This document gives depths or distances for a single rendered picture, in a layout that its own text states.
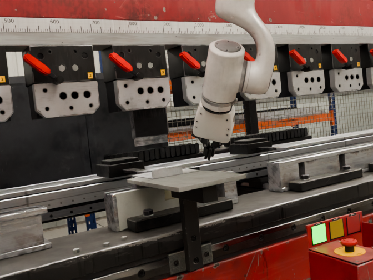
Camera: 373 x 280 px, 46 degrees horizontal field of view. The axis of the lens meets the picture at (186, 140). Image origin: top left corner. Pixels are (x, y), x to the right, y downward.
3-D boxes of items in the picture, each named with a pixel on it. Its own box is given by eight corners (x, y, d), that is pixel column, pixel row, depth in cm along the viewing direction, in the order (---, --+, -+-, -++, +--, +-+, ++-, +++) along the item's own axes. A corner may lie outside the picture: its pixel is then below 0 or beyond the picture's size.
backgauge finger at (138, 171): (130, 181, 120) (128, 163, 119) (96, 176, 142) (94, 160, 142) (169, 175, 126) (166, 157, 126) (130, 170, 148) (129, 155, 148)
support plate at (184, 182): (179, 192, 92) (178, 187, 92) (127, 183, 114) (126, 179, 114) (246, 178, 101) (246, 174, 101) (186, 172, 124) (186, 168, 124)
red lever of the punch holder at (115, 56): (114, 50, 106) (145, 75, 110) (107, 53, 109) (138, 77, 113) (110, 55, 105) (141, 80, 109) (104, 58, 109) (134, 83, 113)
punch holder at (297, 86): (293, 95, 142) (288, 43, 141) (275, 98, 149) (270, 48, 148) (326, 93, 149) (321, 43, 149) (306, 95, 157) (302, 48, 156)
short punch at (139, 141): (136, 146, 117) (132, 110, 116) (132, 146, 118) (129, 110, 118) (169, 141, 122) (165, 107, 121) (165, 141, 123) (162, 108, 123)
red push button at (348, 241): (350, 258, 105) (349, 243, 104) (337, 254, 108) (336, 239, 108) (362, 253, 106) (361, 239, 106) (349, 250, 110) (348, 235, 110)
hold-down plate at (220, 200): (136, 233, 108) (135, 221, 108) (127, 229, 113) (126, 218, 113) (233, 209, 124) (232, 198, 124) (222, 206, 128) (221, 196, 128)
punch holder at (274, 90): (245, 100, 131) (239, 44, 130) (227, 102, 138) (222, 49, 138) (282, 96, 139) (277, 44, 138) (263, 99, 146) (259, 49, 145)
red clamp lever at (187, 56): (185, 49, 116) (211, 72, 120) (177, 51, 119) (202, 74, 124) (182, 54, 115) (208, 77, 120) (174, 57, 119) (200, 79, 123)
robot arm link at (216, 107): (240, 90, 112) (238, 100, 114) (206, 82, 113) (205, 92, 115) (234, 107, 106) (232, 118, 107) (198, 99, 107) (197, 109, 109)
